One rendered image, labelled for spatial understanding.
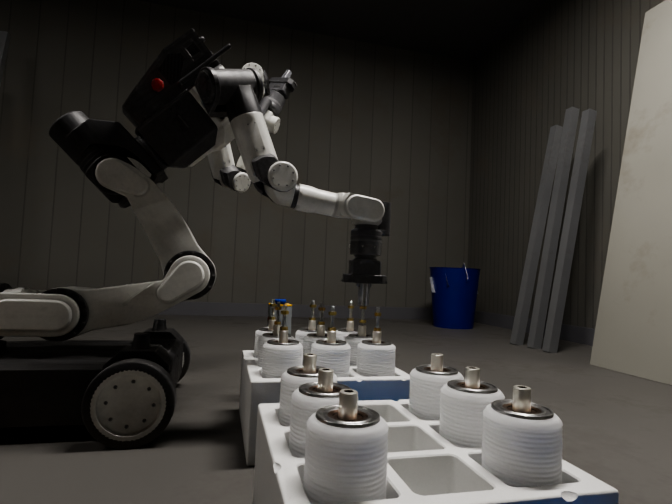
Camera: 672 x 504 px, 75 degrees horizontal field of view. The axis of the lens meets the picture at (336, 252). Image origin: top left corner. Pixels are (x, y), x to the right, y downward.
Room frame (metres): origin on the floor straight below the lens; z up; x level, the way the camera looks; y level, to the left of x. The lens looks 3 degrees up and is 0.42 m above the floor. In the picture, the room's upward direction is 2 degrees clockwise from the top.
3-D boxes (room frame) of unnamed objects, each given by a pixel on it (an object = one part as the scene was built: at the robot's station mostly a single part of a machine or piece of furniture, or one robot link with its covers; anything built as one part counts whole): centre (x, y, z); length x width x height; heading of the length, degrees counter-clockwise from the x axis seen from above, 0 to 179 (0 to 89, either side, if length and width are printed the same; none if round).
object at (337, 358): (1.09, 0.00, 0.16); 0.10 x 0.10 x 0.18
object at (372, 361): (1.12, -0.11, 0.16); 0.10 x 0.10 x 0.18
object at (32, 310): (1.24, 0.80, 0.28); 0.21 x 0.20 x 0.13; 105
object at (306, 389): (0.64, 0.01, 0.25); 0.08 x 0.08 x 0.01
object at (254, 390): (1.21, 0.03, 0.09); 0.39 x 0.39 x 0.18; 15
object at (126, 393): (1.05, 0.46, 0.10); 0.20 x 0.05 x 0.20; 105
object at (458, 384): (0.70, -0.22, 0.25); 0.08 x 0.08 x 0.01
